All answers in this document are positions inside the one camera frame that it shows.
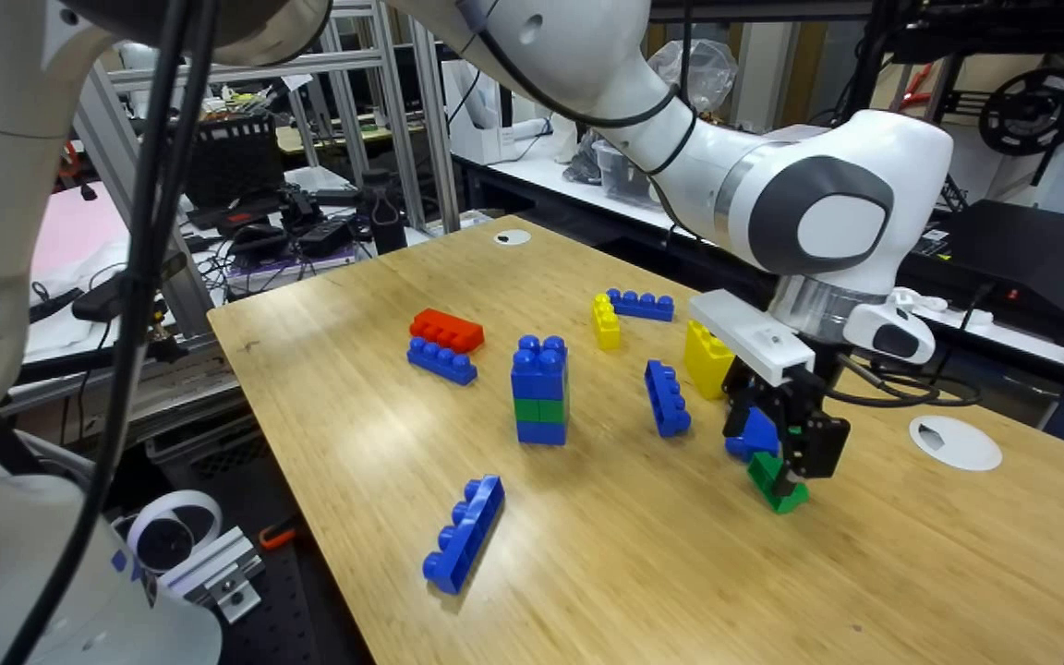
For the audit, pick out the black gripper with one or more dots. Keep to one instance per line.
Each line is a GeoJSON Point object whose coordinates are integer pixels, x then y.
{"type": "Point", "coordinates": [791, 392]}

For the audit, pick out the low blue stack block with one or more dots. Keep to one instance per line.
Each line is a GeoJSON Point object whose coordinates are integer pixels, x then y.
{"type": "Point", "coordinates": [541, 433]}

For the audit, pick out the green stack block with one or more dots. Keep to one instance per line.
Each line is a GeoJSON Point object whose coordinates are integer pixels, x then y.
{"type": "Point", "coordinates": [541, 412]}

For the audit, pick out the tall blue stack block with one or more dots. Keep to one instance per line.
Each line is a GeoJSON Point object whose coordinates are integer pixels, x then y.
{"type": "Point", "coordinates": [541, 370]}

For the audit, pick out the large yellow block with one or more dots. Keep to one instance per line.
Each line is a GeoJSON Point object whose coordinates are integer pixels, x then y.
{"type": "Point", "coordinates": [705, 364]}

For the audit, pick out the blue long block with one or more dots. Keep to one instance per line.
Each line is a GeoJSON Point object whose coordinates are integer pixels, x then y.
{"type": "Point", "coordinates": [441, 361]}
{"type": "Point", "coordinates": [465, 539]}
{"type": "Point", "coordinates": [665, 401]}

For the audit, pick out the small blue block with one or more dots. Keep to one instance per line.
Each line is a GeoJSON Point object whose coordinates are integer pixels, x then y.
{"type": "Point", "coordinates": [643, 305]}

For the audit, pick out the small yellow block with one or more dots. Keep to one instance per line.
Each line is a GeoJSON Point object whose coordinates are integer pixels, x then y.
{"type": "Point", "coordinates": [609, 328]}

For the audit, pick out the red long block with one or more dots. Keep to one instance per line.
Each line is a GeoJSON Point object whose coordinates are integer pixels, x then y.
{"type": "Point", "coordinates": [444, 329]}

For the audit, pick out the white table grommet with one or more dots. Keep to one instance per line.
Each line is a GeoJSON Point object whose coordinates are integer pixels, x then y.
{"type": "Point", "coordinates": [958, 445]}
{"type": "Point", "coordinates": [511, 238]}

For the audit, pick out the black equipment case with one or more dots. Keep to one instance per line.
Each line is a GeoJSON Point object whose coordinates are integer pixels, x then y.
{"type": "Point", "coordinates": [1037, 263]}

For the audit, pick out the clear plastic bag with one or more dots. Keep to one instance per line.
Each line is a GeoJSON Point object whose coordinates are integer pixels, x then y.
{"type": "Point", "coordinates": [705, 67]}

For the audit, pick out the black filament spool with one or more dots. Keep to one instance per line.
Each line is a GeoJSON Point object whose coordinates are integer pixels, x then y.
{"type": "Point", "coordinates": [997, 116]}

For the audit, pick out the black mesh basket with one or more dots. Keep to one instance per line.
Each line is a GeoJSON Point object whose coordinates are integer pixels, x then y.
{"type": "Point", "coordinates": [232, 160]}

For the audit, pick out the pink sheet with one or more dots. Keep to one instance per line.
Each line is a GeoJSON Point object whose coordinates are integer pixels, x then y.
{"type": "Point", "coordinates": [72, 236]}

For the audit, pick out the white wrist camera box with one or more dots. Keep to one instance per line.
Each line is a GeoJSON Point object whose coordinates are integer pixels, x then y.
{"type": "Point", "coordinates": [754, 335]}

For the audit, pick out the black 3D printer frame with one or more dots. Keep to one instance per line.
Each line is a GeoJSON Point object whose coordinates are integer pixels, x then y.
{"type": "Point", "coordinates": [989, 25]}

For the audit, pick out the aluminium profile frame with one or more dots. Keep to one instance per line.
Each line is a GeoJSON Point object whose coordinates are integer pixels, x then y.
{"type": "Point", "coordinates": [384, 122]}

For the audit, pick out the white round bracket device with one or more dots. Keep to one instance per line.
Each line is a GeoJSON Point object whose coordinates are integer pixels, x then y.
{"type": "Point", "coordinates": [206, 566]}

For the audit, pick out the black camera on stand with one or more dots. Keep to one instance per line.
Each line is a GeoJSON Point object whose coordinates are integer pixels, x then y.
{"type": "Point", "coordinates": [90, 300]}

